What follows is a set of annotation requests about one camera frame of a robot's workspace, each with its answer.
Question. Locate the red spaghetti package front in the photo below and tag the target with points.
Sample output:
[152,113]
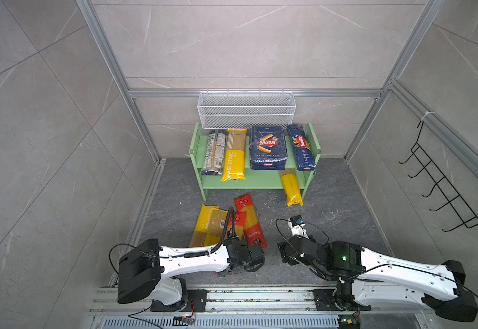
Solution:
[239,224]

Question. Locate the clear brown spaghetti package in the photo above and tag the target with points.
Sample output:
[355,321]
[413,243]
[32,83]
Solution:
[215,152]

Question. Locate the blue Barilla spaghetti box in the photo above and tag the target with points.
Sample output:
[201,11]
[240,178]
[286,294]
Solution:
[301,148]

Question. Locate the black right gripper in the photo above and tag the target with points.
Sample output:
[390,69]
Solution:
[283,254]

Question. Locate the blue Barilla pasta bag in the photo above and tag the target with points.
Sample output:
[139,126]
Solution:
[267,148]

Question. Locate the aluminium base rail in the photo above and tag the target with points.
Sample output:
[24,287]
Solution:
[235,300]

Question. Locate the black wire hook rack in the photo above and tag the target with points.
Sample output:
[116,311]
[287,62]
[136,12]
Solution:
[467,217]

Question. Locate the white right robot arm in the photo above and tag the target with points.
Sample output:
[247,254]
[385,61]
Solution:
[365,279]

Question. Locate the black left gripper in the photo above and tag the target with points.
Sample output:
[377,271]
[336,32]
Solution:
[248,269]

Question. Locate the white wire mesh basket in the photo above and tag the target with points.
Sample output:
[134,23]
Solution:
[223,110]

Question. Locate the yellow Pastatime spaghetti package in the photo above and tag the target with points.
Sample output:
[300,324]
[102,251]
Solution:
[233,167]

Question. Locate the red spaghetti package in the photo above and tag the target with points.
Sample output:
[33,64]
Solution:
[239,224]
[252,230]

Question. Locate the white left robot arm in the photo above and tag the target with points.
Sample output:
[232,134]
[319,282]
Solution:
[155,271]

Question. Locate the green two-tier shelf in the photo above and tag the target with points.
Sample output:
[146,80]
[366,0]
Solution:
[254,179]

